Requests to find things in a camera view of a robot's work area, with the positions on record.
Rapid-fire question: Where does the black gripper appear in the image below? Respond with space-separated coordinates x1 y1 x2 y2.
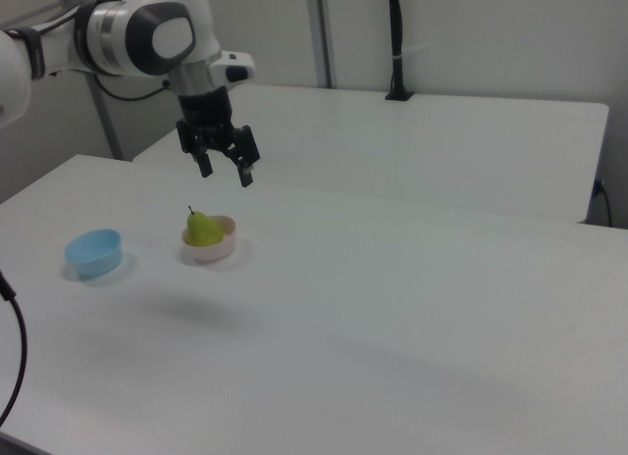
175 86 261 188

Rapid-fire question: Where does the green pear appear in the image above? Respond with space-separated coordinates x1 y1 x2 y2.
184 204 225 249

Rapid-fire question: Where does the pink plastic bowl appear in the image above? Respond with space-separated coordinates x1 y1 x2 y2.
181 215 238 265

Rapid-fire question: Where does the blue plastic bowl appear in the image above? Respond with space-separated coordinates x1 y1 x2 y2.
64 228 124 280

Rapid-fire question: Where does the white side table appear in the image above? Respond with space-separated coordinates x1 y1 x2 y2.
131 84 610 226

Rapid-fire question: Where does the grey partition post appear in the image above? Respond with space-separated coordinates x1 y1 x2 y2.
306 0 340 89
86 76 125 161

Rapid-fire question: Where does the black camera pole with clamp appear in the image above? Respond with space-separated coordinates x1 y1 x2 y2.
384 0 416 102

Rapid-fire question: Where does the black camera cable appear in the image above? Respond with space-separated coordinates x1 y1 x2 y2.
0 268 28 427

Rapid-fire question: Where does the black power cable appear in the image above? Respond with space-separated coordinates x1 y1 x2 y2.
594 178 614 227

